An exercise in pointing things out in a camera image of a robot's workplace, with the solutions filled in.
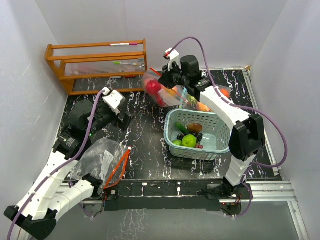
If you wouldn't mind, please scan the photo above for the red apple toy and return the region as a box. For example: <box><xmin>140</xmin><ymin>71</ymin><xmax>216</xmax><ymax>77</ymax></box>
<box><xmin>156</xmin><ymin>95</ymin><xmax>167</xmax><ymax>107</ymax></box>

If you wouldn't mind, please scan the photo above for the aluminium rail frame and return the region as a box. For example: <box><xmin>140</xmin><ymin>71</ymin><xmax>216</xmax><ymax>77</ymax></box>
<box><xmin>47</xmin><ymin>67</ymin><xmax>308</xmax><ymax>240</ymax></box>

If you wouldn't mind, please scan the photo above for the orange pumpkin toy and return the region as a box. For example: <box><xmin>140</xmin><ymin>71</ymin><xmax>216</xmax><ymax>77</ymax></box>
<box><xmin>220</xmin><ymin>88</ymin><xmax>230</xmax><ymax>99</ymax></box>

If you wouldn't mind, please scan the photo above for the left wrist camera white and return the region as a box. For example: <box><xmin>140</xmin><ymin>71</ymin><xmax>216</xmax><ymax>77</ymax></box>
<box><xmin>102</xmin><ymin>87</ymin><xmax>126</xmax><ymax>115</ymax></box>

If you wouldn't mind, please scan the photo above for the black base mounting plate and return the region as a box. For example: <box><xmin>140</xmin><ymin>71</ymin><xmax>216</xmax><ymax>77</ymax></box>
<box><xmin>74</xmin><ymin>178</ymin><xmax>253</xmax><ymax>213</ymax></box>

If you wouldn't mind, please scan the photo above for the pink peach toy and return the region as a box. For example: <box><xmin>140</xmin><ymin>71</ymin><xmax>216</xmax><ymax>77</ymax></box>
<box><xmin>196</xmin><ymin>102</ymin><xmax>212</xmax><ymax>112</ymax></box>

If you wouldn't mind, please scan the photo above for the red grape bunch toy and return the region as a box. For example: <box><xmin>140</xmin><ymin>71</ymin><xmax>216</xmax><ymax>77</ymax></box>
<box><xmin>195</xmin><ymin>143</ymin><xmax>204</xmax><ymax>149</ymax></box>

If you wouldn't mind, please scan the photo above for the blue zipper plastic bag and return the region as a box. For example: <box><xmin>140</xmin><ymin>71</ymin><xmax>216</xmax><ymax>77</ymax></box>
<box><xmin>178</xmin><ymin>85</ymin><xmax>231</xmax><ymax>113</ymax></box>

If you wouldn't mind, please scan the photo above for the green marker pen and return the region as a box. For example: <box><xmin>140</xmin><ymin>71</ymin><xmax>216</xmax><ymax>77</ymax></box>
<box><xmin>113</xmin><ymin>61</ymin><xmax>139</xmax><ymax>66</ymax></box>

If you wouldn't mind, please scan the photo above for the dark grape bunch toy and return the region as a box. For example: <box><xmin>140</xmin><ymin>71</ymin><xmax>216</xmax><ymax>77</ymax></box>
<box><xmin>176</xmin><ymin>133</ymin><xmax>203</xmax><ymax>143</ymax></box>

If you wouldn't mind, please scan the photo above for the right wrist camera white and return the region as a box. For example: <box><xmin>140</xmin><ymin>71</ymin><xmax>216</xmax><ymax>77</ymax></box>
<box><xmin>164</xmin><ymin>48</ymin><xmax>180</xmax><ymax>71</ymax></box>

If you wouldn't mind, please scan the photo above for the light blue plastic basket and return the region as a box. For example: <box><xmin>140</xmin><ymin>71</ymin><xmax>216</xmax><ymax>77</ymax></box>
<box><xmin>163</xmin><ymin>108</ymin><xmax>231</xmax><ymax>161</ymax></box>

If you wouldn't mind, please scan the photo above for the pink white marker pen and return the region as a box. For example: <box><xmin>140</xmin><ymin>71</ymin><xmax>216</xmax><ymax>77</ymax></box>
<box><xmin>110</xmin><ymin>42</ymin><xmax>138</xmax><ymax>47</ymax></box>

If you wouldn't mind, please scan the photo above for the wooden shelf rack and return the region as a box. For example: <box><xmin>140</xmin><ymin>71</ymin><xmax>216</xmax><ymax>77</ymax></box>
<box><xmin>44</xmin><ymin>39</ymin><xmax>148</xmax><ymax>96</ymax></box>

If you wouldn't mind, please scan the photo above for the green custard apple toy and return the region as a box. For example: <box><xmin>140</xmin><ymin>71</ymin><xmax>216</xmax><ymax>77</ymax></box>
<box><xmin>187</xmin><ymin>95</ymin><xmax>198</xmax><ymax>105</ymax></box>

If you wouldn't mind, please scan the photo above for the green fruit toy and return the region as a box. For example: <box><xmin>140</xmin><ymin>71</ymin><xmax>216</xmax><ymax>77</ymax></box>
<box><xmin>172</xmin><ymin>139</ymin><xmax>183</xmax><ymax>146</ymax></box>
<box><xmin>181</xmin><ymin>134</ymin><xmax>197</xmax><ymax>148</ymax></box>

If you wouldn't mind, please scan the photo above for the orange yellow peach toy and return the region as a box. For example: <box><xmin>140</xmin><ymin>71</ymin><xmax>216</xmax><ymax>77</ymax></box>
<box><xmin>165</xmin><ymin>86</ymin><xmax>180</xmax><ymax>98</ymax></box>

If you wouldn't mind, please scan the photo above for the green cucumber toy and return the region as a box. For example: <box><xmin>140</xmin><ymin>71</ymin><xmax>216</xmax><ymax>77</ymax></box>
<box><xmin>175</xmin><ymin>122</ymin><xmax>190</xmax><ymax>135</ymax></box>

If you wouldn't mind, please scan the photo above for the orange zipper bag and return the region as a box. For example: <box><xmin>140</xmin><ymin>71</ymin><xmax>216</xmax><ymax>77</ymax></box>
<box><xmin>70</xmin><ymin>138</ymin><xmax>132</xmax><ymax>190</ymax></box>
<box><xmin>141</xmin><ymin>67</ymin><xmax>182</xmax><ymax>107</ymax></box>

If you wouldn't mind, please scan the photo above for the pink red dragonfruit toy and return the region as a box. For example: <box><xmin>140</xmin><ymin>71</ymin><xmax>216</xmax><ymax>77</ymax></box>
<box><xmin>145</xmin><ymin>80</ymin><xmax>162</xmax><ymax>95</ymax></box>

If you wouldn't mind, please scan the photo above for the brown kiwi toy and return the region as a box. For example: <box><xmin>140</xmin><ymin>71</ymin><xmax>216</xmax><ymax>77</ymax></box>
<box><xmin>187</xmin><ymin>123</ymin><xmax>203</xmax><ymax>134</ymax></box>

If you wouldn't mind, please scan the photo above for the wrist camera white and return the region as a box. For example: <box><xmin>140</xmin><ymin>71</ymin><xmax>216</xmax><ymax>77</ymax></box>
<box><xmin>102</xmin><ymin>87</ymin><xmax>126</xmax><ymax>115</ymax></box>
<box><xmin>164</xmin><ymin>48</ymin><xmax>180</xmax><ymax>71</ymax></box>

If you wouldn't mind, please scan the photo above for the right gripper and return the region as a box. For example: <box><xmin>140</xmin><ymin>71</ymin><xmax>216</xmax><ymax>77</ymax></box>
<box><xmin>158</xmin><ymin>62</ymin><xmax>189</xmax><ymax>90</ymax></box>

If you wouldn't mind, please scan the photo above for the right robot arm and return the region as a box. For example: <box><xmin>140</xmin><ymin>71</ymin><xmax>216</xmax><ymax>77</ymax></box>
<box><xmin>159</xmin><ymin>51</ymin><xmax>265</xmax><ymax>199</ymax></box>

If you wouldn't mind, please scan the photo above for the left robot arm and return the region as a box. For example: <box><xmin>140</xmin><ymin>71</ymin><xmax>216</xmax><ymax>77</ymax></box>
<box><xmin>4</xmin><ymin>100</ymin><xmax>133</xmax><ymax>240</ymax></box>

